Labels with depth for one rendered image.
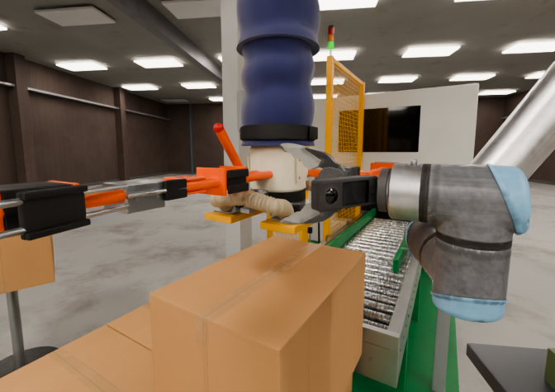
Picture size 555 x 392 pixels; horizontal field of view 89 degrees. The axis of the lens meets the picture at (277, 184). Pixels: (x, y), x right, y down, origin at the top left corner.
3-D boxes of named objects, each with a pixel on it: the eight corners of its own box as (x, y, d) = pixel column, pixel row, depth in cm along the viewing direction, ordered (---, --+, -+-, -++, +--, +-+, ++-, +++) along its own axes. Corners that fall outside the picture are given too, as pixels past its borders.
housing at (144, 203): (142, 203, 51) (140, 178, 51) (167, 206, 48) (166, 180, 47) (101, 210, 45) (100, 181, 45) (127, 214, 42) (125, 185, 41)
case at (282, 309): (273, 320, 128) (273, 235, 124) (362, 353, 107) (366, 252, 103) (155, 430, 78) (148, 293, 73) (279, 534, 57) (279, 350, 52)
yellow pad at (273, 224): (313, 205, 100) (313, 191, 99) (340, 209, 95) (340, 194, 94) (258, 229, 71) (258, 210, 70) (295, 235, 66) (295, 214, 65)
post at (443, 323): (431, 382, 161) (443, 210, 149) (445, 387, 157) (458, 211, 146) (430, 391, 155) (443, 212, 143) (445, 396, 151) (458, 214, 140)
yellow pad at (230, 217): (268, 200, 109) (268, 188, 109) (290, 203, 104) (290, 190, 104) (203, 219, 80) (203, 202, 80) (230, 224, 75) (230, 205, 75)
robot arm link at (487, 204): (532, 250, 34) (542, 167, 32) (416, 234, 40) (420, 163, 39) (516, 229, 42) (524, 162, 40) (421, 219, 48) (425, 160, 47)
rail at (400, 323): (423, 233, 311) (424, 216, 309) (429, 234, 308) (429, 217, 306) (384, 376, 114) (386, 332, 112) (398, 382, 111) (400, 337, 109)
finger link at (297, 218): (298, 229, 59) (334, 206, 54) (284, 236, 54) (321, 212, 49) (291, 215, 60) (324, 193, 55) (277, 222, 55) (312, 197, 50)
